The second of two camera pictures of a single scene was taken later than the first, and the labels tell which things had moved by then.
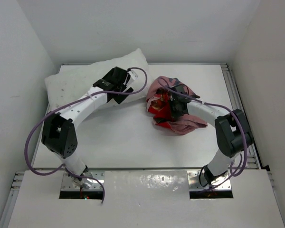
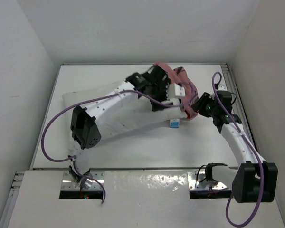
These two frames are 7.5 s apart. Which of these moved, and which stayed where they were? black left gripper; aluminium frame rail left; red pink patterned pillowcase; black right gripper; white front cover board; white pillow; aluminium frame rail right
Moved: red pink patterned pillowcase; white pillow; black right gripper; black left gripper
Stayed: aluminium frame rail right; white front cover board; aluminium frame rail left
